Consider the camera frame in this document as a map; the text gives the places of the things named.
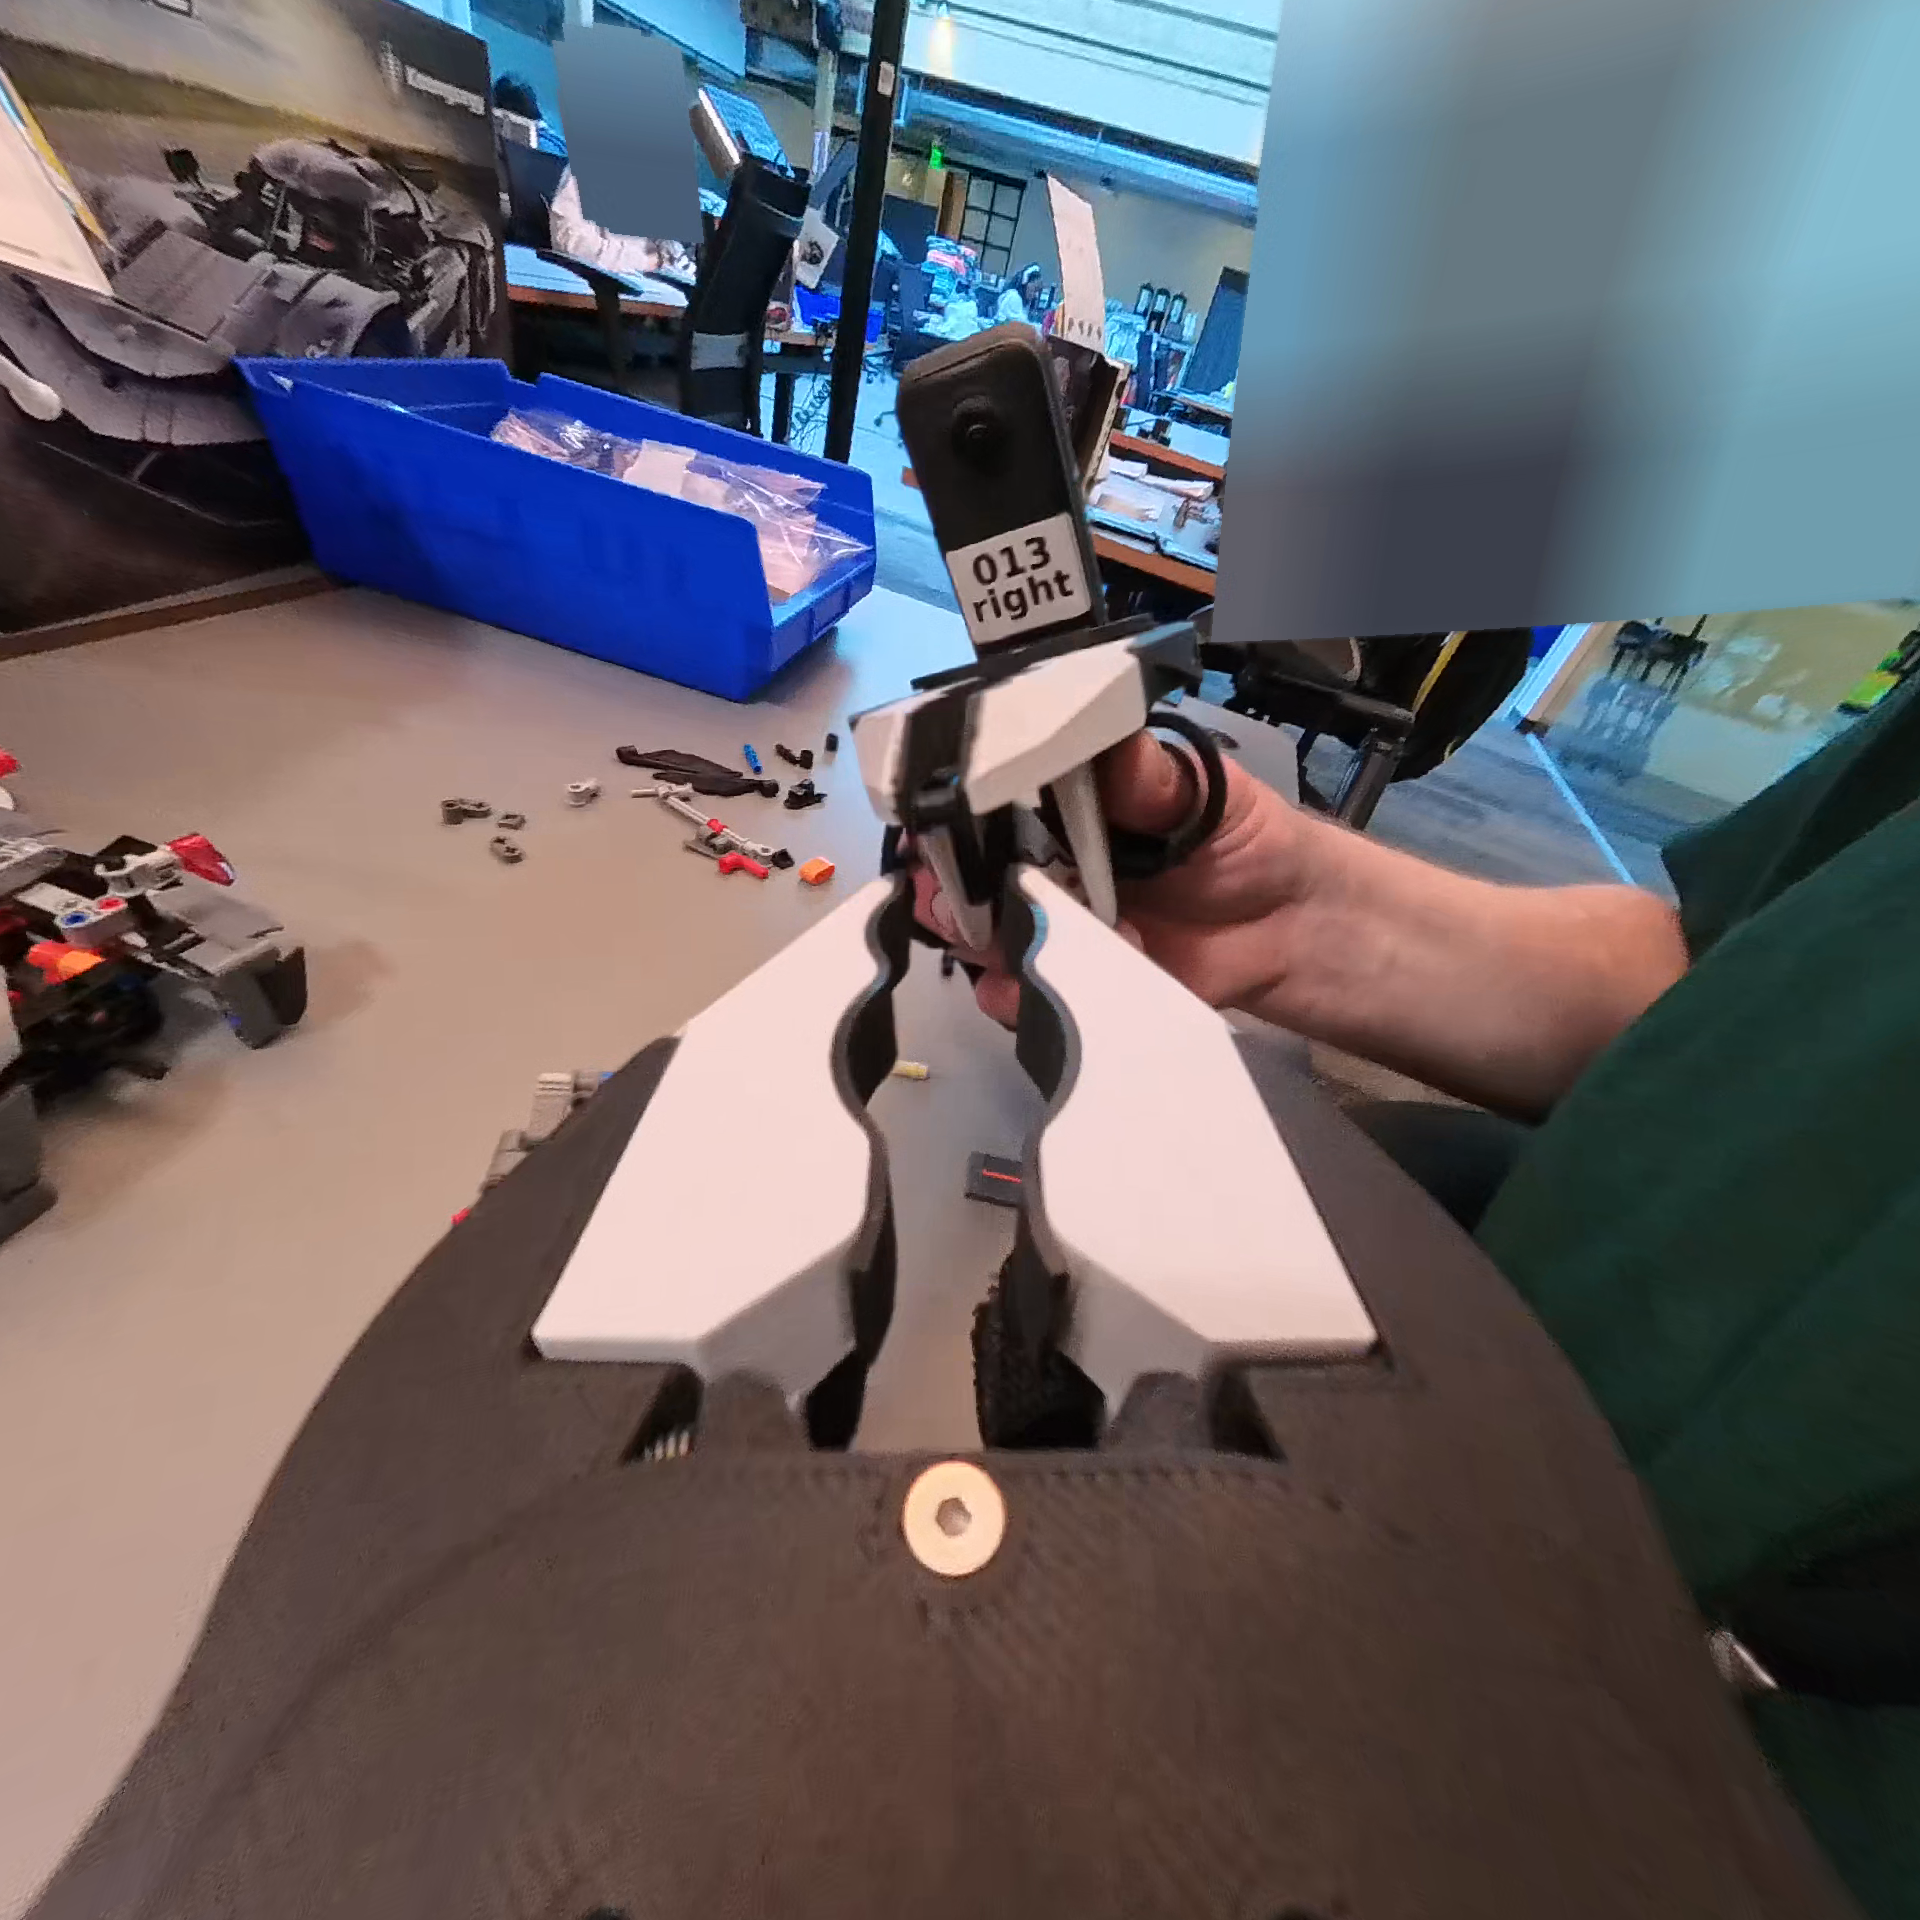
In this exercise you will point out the blue plastic bin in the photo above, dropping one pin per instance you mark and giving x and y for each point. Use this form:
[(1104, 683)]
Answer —
[(493, 557)]

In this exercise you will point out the black pole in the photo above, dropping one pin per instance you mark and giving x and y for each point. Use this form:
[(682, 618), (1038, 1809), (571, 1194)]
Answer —
[(867, 226)]

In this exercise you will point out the grey lego axle with red parts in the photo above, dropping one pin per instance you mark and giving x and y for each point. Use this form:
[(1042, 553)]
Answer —
[(721, 839)]

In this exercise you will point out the person's right forearm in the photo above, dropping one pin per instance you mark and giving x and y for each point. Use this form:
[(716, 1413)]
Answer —
[(1500, 974)]

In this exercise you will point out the person's dark green shirt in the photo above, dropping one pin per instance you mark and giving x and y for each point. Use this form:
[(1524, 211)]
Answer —
[(1723, 1201)]

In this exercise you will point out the black office chair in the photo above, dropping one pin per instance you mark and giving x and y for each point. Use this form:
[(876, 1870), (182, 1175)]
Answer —
[(744, 284)]

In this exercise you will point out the large lego car chassis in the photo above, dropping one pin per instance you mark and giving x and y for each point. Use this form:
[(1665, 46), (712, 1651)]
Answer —
[(136, 932)]

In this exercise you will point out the black curved lego panel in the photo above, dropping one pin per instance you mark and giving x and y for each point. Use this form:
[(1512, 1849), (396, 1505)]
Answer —
[(690, 769)]

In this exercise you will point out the small lego car subassembly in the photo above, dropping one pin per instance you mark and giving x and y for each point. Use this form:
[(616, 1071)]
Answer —
[(540, 1109)]

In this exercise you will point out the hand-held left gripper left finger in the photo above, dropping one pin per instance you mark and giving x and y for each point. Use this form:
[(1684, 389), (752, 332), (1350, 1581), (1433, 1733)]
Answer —
[(721, 1201)]

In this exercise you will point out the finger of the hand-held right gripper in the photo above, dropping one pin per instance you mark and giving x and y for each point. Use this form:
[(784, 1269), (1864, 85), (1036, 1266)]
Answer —
[(884, 757), (1049, 727)]

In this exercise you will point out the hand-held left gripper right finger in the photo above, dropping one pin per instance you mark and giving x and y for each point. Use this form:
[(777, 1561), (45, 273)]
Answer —
[(1200, 1201)]

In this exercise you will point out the clear plastic bags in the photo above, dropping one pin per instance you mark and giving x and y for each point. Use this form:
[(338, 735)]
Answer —
[(705, 481)]

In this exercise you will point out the white paper sheet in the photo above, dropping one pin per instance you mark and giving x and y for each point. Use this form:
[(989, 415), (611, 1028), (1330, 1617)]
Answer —
[(37, 196)]

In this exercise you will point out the dark grey red-striped lego tile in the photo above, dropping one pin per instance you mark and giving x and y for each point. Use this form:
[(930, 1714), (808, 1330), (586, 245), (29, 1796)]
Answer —
[(996, 1179)]

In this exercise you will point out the person's right hand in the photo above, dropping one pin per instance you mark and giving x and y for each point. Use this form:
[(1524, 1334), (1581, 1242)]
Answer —
[(1259, 901)]

